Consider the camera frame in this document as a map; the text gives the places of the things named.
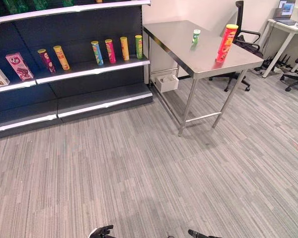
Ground open laptop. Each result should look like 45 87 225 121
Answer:
273 0 297 26

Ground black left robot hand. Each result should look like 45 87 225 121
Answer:
88 225 114 238

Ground black office chair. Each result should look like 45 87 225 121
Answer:
209 0 264 92
280 55 298 92

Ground dark retail shelf unit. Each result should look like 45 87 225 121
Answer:
0 0 154 141

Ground stainless steel table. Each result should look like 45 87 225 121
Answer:
143 20 265 136

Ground pink snack box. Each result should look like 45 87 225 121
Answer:
5 52 35 82

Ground small green white bottle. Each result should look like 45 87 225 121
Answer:
192 29 202 44

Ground red chips can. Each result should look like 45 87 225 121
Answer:
215 24 239 63

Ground orange yellow chips can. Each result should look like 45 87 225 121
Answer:
53 45 71 71

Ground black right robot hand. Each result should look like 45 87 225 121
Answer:
188 229 221 238

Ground white desk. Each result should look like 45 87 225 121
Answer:
262 18 298 78

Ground white cardboard box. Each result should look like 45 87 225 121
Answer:
155 73 179 93

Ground maroon chips can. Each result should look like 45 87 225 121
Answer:
37 48 57 73

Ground pink chips can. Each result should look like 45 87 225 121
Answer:
104 39 117 64

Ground green packaged goods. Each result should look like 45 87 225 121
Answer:
0 0 75 18

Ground blue chips can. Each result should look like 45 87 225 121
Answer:
90 41 104 66

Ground green chips can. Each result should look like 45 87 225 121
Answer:
135 35 144 60

